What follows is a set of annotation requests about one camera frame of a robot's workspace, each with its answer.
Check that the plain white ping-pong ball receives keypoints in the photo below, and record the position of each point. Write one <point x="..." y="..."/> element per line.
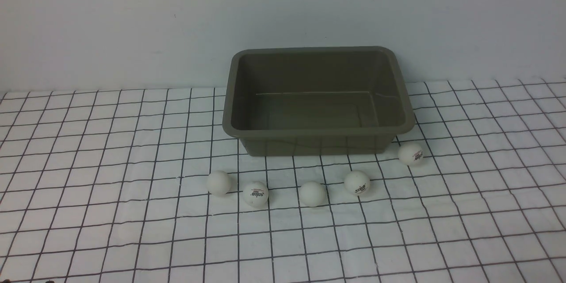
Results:
<point x="312" y="194"/>

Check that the white ping-pong ball red logo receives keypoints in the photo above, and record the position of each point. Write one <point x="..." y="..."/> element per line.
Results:
<point x="255" y="194"/>

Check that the white black grid tablecloth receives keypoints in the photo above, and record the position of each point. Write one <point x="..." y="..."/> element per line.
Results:
<point x="110" y="187"/>

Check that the olive green plastic bin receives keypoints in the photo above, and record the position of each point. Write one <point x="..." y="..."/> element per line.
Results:
<point x="315" y="101"/>

